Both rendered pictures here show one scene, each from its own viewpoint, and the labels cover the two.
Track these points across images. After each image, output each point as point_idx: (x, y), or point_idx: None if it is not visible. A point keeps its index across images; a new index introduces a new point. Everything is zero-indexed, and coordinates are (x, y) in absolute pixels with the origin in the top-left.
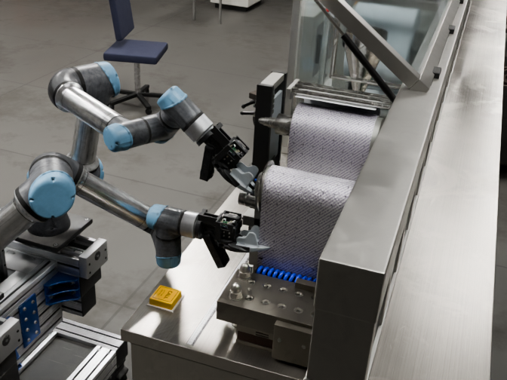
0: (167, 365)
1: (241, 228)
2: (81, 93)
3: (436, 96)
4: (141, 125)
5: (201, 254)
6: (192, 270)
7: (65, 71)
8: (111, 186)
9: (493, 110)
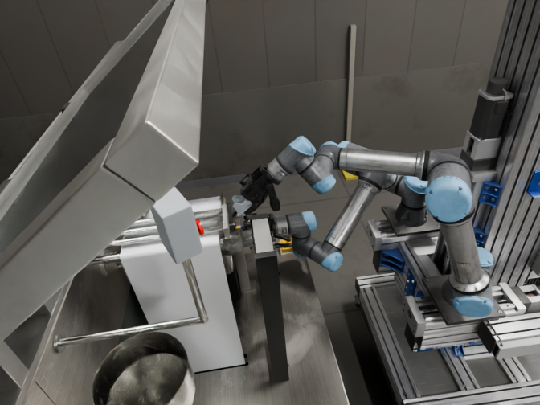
0: None
1: (293, 344)
2: (398, 153)
3: (76, 92)
4: (317, 153)
5: (300, 293)
6: (293, 276)
7: (449, 156)
8: (350, 204)
9: None
